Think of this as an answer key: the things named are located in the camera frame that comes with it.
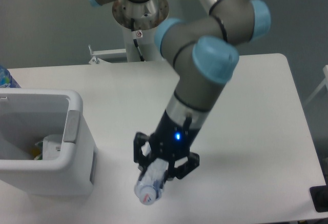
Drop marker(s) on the white frame at right edge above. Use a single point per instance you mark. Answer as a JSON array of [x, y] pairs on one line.
[[321, 86]]

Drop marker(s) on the white plastic trash can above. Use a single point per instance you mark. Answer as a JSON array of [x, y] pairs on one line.
[[28, 116]]

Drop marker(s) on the yellow green trash wrapper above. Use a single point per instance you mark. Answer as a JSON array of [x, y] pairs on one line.
[[37, 150]]

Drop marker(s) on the crushed clear plastic bottle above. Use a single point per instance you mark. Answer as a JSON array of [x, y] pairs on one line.
[[150, 184]]

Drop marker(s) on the white plastic pouch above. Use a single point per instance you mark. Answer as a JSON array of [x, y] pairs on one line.
[[52, 146]]

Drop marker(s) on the black device at table edge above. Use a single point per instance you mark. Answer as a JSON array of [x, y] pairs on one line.
[[319, 198]]

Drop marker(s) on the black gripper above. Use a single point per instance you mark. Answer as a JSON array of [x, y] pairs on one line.
[[170, 142]]

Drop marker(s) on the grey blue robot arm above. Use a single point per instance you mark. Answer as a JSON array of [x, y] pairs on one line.
[[204, 56]]

